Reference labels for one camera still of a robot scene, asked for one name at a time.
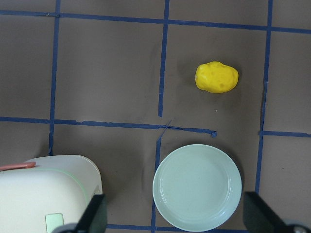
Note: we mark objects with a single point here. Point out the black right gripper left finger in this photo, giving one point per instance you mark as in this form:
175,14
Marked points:
93,220

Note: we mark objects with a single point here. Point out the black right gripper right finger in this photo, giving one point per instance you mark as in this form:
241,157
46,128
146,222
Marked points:
258,217

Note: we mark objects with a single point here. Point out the pale green plate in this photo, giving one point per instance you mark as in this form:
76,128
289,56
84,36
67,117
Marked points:
197,188

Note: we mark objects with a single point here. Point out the yellow toy potato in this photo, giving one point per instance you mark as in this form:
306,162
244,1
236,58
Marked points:
216,77

